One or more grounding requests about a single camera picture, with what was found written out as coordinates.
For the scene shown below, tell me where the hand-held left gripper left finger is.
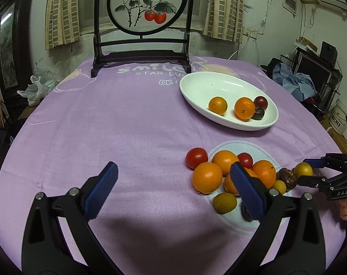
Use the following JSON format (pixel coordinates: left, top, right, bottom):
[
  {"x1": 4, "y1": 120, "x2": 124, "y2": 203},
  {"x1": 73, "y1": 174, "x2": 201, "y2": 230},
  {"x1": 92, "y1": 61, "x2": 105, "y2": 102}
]
[{"x1": 21, "y1": 161, "x2": 122, "y2": 275}]

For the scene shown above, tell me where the white plastic bag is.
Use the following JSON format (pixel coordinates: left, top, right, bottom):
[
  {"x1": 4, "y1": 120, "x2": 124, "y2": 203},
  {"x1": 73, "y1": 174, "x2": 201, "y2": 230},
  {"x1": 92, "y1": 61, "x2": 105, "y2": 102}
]
[{"x1": 17, "y1": 75, "x2": 52, "y2": 106}]

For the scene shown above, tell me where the beige checked curtain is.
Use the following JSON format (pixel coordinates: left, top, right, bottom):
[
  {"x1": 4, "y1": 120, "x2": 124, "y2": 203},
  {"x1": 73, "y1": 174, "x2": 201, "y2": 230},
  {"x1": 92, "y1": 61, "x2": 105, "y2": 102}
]
[
  {"x1": 45, "y1": 0, "x2": 80, "y2": 50},
  {"x1": 203, "y1": 0, "x2": 244, "y2": 43}
]

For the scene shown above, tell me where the white bucket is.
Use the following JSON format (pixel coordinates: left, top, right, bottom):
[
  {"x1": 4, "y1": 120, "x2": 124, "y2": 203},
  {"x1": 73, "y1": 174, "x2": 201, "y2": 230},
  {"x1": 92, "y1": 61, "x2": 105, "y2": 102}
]
[{"x1": 329, "y1": 103, "x2": 347, "y2": 134}]

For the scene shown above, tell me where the cardboard box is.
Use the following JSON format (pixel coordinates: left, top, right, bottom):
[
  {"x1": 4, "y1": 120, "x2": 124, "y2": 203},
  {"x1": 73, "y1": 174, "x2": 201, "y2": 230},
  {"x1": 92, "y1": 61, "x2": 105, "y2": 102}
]
[{"x1": 295, "y1": 37, "x2": 317, "y2": 52}]

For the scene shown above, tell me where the black monitor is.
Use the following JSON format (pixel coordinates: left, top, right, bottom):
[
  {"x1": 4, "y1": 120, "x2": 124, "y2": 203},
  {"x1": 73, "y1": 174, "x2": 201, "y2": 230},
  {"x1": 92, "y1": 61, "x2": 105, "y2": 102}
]
[{"x1": 298, "y1": 54, "x2": 334, "y2": 92}]

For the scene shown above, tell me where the yellow-green round fruit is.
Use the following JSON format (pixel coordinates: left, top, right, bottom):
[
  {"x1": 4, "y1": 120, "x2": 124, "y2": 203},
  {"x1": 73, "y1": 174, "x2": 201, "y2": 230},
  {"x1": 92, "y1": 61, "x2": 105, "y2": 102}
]
[{"x1": 213, "y1": 193, "x2": 237, "y2": 214}]

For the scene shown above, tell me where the red tomato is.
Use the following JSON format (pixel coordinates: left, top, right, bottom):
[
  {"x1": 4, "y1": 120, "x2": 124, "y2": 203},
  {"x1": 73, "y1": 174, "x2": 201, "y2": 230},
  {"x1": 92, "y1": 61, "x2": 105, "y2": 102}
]
[
  {"x1": 185, "y1": 148, "x2": 209, "y2": 169},
  {"x1": 237, "y1": 153, "x2": 253, "y2": 169}
]

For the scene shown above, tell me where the white wall panel box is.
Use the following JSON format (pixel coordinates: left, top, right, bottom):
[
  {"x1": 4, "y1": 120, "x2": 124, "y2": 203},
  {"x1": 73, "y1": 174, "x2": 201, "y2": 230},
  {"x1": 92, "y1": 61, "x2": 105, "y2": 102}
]
[{"x1": 283, "y1": 0, "x2": 298, "y2": 15}]

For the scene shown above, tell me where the purple printed tablecloth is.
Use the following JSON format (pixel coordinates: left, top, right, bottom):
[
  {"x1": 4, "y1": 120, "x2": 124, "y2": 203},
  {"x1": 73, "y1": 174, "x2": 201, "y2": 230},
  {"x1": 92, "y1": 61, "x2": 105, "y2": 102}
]
[{"x1": 0, "y1": 52, "x2": 347, "y2": 275}]

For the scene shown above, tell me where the black speaker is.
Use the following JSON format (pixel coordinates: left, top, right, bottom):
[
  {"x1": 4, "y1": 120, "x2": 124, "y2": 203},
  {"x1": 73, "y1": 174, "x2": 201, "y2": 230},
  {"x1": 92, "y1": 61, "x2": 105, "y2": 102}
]
[{"x1": 321, "y1": 41, "x2": 338, "y2": 62}]

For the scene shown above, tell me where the white oval bowl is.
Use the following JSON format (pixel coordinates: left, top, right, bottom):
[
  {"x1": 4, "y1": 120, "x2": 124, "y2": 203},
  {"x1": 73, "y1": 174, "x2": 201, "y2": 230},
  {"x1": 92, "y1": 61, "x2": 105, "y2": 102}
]
[{"x1": 179, "y1": 71, "x2": 279, "y2": 131}]

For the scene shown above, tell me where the small yellow round fruit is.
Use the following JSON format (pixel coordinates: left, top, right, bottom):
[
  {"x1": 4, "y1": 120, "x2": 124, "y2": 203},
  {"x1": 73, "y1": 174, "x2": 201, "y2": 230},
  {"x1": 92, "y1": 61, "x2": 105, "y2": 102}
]
[{"x1": 272, "y1": 180, "x2": 287, "y2": 195}]

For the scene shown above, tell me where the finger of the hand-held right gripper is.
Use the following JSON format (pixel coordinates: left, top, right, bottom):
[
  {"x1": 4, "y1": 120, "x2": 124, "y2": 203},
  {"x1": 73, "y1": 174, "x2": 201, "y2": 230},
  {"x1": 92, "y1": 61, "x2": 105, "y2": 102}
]
[
  {"x1": 298, "y1": 175, "x2": 336, "y2": 190},
  {"x1": 302, "y1": 153, "x2": 346, "y2": 173}
]

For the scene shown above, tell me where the dark red plum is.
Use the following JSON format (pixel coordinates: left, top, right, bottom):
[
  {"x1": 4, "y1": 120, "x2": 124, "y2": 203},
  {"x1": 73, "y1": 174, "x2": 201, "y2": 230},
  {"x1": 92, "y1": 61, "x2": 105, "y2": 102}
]
[{"x1": 253, "y1": 96, "x2": 268, "y2": 111}]

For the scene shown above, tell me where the blue cloth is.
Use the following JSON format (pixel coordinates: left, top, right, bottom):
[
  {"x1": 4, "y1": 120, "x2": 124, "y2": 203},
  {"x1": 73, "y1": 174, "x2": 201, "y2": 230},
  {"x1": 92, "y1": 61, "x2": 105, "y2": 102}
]
[{"x1": 272, "y1": 62, "x2": 317, "y2": 99}]

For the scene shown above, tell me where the dark framed picture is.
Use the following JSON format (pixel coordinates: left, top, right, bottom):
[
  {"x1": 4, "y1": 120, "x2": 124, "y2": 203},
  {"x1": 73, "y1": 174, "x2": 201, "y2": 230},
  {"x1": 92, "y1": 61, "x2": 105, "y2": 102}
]
[{"x1": 0, "y1": 1, "x2": 22, "y2": 92}]

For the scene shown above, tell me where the orange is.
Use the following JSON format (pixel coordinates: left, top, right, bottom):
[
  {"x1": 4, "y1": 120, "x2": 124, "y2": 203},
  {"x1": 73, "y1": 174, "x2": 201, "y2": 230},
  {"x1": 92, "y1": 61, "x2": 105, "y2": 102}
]
[
  {"x1": 223, "y1": 168, "x2": 260, "y2": 196},
  {"x1": 212, "y1": 150, "x2": 240, "y2": 176},
  {"x1": 234, "y1": 97, "x2": 256, "y2": 121},
  {"x1": 251, "y1": 160, "x2": 277, "y2": 190},
  {"x1": 192, "y1": 162, "x2": 223, "y2": 194},
  {"x1": 208, "y1": 96, "x2": 228, "y2": 116}
]

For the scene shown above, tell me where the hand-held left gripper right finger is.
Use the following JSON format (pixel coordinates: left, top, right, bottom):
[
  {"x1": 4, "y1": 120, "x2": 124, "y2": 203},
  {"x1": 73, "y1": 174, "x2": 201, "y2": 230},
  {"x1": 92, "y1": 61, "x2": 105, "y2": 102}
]
[{"x1": 219, "y1": 162, "x2": 326, "y2": 275}]

